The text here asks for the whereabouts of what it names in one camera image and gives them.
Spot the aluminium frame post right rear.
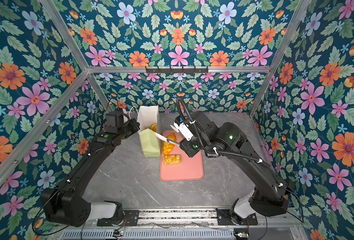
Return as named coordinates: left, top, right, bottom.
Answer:
left=249, top=0, right=311, bottom=119

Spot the aluminium frame post left rear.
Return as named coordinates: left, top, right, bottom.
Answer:
left=41, top=1, right=111, bottom=111

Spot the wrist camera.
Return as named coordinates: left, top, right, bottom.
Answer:
left=173, top=123, right=194, bottom=141
left=106, top=111, right=125, bottom=128

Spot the glazed pastry bread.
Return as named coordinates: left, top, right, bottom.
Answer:
left=163, top=155, right=182, bottom=166

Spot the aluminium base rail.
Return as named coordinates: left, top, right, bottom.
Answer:
left=60, top=206, right=308, bottom=240

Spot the white and green paper bag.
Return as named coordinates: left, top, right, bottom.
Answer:
left=128, top=106, right=161, bottom=158

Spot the black hook rail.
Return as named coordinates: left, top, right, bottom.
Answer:
left=145, top=67, right=209, bottom=74

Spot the aluminium frame post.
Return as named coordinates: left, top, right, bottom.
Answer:
left=41, top=1, right=111, bottom=111
left=249, top=0, right=311, bottom=119

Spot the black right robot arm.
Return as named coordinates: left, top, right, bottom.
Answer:
left=173, top=111, right=293, bottom=219

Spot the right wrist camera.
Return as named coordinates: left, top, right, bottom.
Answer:
left=173, top=123, right=194, bottom=141

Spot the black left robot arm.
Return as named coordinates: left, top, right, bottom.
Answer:
left=40, top=111, right=140, bottom=227

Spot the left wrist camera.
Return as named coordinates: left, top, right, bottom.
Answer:
left=106, top=111, right=125, bottom=128

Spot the pink silicone tray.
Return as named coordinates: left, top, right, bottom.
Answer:
left=160, top=145, right=204, bottom=181

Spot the long braided bread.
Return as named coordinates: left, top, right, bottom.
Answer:
left=163, top=133, right=177, bottom=156

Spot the small round yellow bun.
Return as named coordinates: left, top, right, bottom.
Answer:
left=150, top=123, right=158, bottom=133

